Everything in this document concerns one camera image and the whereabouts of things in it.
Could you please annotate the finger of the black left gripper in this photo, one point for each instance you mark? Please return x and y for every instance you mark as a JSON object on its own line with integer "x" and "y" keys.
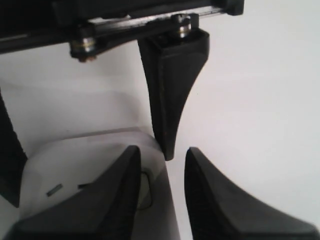
{"x": 12, "y": 159}
{"x": 171, "y": 66}

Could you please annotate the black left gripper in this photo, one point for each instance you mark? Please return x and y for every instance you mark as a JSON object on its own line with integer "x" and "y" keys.
{"x": 92, "y": 27}

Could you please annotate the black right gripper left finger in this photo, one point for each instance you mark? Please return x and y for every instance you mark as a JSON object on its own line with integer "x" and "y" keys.
{"x": 103, "y": 210}

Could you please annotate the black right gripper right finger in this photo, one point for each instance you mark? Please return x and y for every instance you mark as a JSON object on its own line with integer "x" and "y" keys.
{"x": 220, "y": 210}

